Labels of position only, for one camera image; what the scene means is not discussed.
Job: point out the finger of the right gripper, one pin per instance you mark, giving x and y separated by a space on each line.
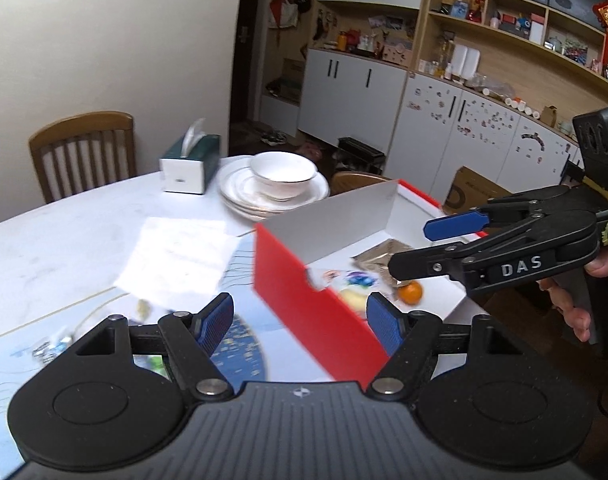
429 262
470 222

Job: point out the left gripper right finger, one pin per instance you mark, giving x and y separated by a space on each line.
409 340

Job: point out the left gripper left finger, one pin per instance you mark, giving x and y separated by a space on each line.
190 339

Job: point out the gold foil snack packet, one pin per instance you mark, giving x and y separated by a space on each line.
376 259

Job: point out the round bread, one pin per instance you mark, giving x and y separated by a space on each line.
353 287

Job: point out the person's right hand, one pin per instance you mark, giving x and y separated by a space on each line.
582 298

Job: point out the small orange tangerine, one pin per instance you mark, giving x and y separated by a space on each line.
411 293

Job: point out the cardboard box on floor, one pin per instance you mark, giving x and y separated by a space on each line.
469 190

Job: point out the white paper napkin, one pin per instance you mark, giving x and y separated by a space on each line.
177 264

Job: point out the near wooden chair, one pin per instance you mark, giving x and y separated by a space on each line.
347 181

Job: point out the black floor heater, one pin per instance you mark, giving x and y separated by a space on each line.
354 155

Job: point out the red white cardboard box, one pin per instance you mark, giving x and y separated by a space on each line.
303 259

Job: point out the stacked white plates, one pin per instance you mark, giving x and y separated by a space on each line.
256 198

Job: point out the white ceramic bowl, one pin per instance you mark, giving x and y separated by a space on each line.
282 175

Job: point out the green white tissue box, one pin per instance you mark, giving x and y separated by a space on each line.
190 164

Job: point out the wooden display shelving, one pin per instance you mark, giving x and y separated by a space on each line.
552 53

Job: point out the wooden dining chair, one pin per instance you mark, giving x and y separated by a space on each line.
79 153

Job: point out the white tall cabinet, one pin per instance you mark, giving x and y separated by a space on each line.
335 69

